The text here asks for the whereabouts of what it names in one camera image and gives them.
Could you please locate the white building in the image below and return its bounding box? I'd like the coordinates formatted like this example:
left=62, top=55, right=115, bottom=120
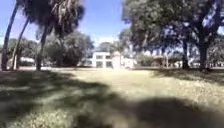
left=87, top=50, right=136, bottom=70

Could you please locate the palm tree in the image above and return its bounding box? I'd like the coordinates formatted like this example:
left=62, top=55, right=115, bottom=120
left=0, top=0, right=22, bottom=72
left=29, top=0, right=86, bottom=72
left=10, top=0, right=34, bottom=71

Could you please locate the group of bushy trees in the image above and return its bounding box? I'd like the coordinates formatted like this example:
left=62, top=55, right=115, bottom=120
left=43, top=31, right=96, bottom=68

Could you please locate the large tree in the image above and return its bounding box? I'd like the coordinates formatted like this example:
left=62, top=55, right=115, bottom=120
left=121, top=0, right=201, bottom=71
left=189, top=0, right=224, bottom=72

